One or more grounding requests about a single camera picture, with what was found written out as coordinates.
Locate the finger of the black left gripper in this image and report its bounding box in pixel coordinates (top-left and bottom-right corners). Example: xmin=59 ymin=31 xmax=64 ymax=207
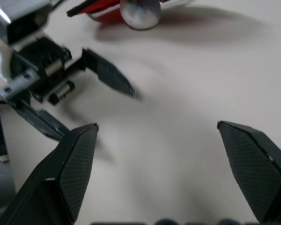
xmin=11 ymin=99 xmax=71 ymax=142
xmin=80 ymin=48 xmax=136 ymax=98

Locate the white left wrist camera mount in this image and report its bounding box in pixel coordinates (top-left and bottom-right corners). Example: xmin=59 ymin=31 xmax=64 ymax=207
xmin=0 ymin=30 xmax=39 ymax=100

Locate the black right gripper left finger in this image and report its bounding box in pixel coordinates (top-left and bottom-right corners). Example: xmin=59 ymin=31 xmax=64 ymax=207
xmin=0 ymin=122 xmax=100 ymax=225

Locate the grey rounded object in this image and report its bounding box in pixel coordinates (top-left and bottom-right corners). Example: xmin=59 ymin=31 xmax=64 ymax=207
xmin=120 ymin=0 xmax=162 ymax=30

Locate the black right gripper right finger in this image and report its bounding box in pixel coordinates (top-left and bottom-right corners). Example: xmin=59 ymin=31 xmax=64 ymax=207
xmin=216 ymin=120 xmax=281 ymax=224

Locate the red paddle case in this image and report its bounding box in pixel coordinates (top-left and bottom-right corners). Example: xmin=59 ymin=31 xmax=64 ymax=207
xmin=66 ymin=0 xmax=195 ymax=25

